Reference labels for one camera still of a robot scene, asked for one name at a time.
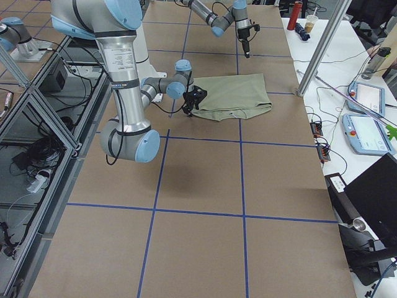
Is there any aluminium frame post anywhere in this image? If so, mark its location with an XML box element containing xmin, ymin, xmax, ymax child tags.
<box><xmin>297</xmin><ymin>0</ymin><xmax>352</xmax><ymax>97</ymax></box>

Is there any iced coffee cup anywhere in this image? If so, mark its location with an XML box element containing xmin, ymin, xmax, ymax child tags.
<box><xmin>305</xmin><ymin>8</ymin><xmax>318</xmax><ymax>34</ymax></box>

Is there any near blue teach pendant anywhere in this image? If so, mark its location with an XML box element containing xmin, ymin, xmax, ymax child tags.
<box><xmin>342</xmin><ymin>114</ymin><xmax>396</xmax><ymax>156</ymax></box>

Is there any blue teach pendant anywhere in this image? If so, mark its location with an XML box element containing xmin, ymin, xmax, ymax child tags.
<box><xmin>347</xmin><ymin>81</ymin><xmax>385</xmax><ymax>116</ymax></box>
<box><xmin>342</xmin><ymin>114</ymin><xmax>396</xmax><ymax>156</ymax></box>

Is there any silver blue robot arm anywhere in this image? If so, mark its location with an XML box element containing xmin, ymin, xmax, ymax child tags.
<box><xmin>51</xmin><ymin>1</ymin><xmax>207</xmax><ymax>163</ymax></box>
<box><xmin>174</xmin><ymin>0</ymin><xmax>261</xmax><ymax>58</ymax></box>

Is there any red cylindrical bottle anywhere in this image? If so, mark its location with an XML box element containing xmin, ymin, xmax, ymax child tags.
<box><xmin>287</xmin><ymin>1</ymin><xmax>303</xmax><ymax>31</ymax></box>

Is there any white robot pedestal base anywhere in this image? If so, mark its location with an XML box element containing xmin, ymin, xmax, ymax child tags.
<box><xmin>133</xmin><ymin>0</ymin><xmax>167</xmax><ymax>81</ymax></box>

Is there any black box device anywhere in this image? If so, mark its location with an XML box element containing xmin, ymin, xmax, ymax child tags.
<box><xmin>38</xmin><ymin>59</ymin><xmax>68</xmax><ymax>93</ymax></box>

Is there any olive green long-sleeve shirt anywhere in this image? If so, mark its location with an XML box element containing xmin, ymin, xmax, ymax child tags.
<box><xmin>192</xmin><ymin>73</ymin><xmax>272</xmax><ymax>121</ymax></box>

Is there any folded dark blue umbrella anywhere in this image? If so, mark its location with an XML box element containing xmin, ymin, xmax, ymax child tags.
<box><xmin>295</xmin><ymin>23</ymin><xmax>310</xmax><ymax>42</ymax></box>

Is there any black laptop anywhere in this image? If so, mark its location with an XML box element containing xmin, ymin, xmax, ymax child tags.
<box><xmin>344</xmin><ymin>153</ymin><xmax>396</xmax><ymax>248</ymax></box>

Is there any clear water bottle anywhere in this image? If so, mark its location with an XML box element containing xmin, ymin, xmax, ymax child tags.
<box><xmin>361</xmin><ymin>47</ymin><xmax>391</xmax><ymax>79</ymax></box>

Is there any far blue teach pendant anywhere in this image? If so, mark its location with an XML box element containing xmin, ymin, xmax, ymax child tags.
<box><xmin>347</xmin><ymin>81</ymin><xmax>385</xmax><ymax>116</ymax></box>

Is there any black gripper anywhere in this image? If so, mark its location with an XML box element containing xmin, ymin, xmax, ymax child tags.
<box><xmin>237</xmin><ymin>23</ymin><xmax>260</xmax><ymax>58</ymax></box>
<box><xmin>182</xmin><ymin>86</ymin><xmax>207</xmax><ymax>117</ymax></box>

